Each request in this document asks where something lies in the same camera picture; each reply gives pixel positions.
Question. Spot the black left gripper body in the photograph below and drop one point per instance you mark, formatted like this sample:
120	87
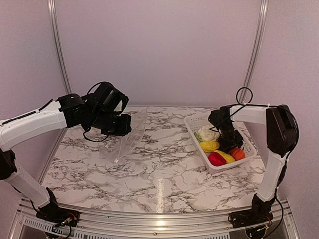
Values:
104	122

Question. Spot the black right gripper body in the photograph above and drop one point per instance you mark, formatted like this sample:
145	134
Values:
232	141

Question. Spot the orange toy pumpkin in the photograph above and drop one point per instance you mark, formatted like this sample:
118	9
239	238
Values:
238	154

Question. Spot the red toy bell pepper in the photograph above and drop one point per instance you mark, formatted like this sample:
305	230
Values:
216	159

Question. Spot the clear zip top bag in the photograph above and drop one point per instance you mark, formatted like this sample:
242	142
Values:
116	147

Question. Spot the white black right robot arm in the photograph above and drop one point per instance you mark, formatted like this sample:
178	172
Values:
282	135

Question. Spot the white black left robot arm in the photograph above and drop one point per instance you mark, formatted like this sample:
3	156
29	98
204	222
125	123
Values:
101	108

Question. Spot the white toy cauliflower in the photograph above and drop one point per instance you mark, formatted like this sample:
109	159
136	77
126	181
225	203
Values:
206	134

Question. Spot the aluminium front rail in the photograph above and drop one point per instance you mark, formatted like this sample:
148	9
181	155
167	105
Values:
103	224

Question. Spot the left aluminium frame post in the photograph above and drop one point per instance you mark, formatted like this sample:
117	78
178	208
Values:
58	46

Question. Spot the aluminium frame post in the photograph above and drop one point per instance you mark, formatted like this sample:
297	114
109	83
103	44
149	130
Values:
257	42
58	46

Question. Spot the right aluminium frame post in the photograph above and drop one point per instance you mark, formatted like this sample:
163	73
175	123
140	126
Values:
257	42

